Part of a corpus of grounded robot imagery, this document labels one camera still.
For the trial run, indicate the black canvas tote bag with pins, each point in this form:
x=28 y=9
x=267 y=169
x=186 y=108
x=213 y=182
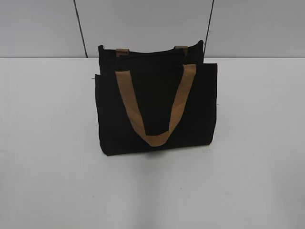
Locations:
x=155 y=77

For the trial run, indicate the tan bag handle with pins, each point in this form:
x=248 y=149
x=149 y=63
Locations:
x=123 y=52
x=127 y=92

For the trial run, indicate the tan rear bag handle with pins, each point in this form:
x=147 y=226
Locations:
x=123 y=52

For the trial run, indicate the tan front bag handle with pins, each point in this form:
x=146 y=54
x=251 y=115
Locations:
x=127 y=92

